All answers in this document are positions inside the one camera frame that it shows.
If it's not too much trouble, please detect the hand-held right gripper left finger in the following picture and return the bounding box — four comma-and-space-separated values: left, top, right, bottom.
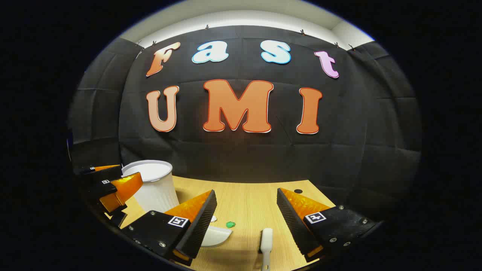
122, 189, 218, 266

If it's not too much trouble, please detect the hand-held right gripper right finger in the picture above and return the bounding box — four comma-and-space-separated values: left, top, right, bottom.
277, 187, 381, 263

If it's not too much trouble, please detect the white garbage bin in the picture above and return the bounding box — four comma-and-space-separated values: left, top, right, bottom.
121, 160, 180, 213

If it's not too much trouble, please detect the wooden desktop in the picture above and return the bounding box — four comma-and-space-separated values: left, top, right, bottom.
105, 175, 337, 271

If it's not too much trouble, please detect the white dustpan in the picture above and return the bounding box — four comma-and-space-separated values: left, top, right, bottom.
201, 225, 233, 248

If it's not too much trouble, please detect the small white broom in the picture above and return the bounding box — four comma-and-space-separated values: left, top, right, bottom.
259, 228, 273, 271

